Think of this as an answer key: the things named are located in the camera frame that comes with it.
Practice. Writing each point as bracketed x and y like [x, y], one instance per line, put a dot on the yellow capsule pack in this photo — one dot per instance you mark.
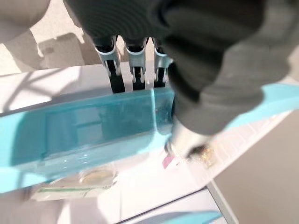
[203, 156]

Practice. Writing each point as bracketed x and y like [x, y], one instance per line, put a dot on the pink medicine box red logo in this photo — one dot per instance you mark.
[168, 161]

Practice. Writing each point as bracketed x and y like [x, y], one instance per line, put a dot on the left robot hand dark palm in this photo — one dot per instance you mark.
[198, 46]

